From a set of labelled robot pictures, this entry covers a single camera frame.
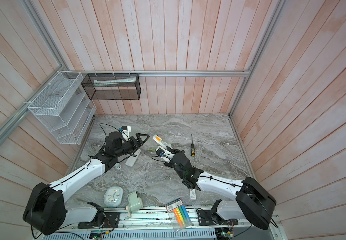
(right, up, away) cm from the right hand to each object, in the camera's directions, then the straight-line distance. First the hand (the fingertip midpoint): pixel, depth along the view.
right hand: (168, 146), depth 81 cm
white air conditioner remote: (-5, +3, 0) cm, 6 cm away
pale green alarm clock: (-29, -26, -3) cm, 40 cm away
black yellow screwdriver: (+16, -6, +14) cm, 22 cm away
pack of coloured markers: (+6, -35, -7) cm, 36 cm away
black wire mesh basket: (-40, +40, +24) cm, 62 cm away
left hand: (-12, +3, -1) cm, 12 cm away
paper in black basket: (-42, +38, +9) cm, 57 cm away
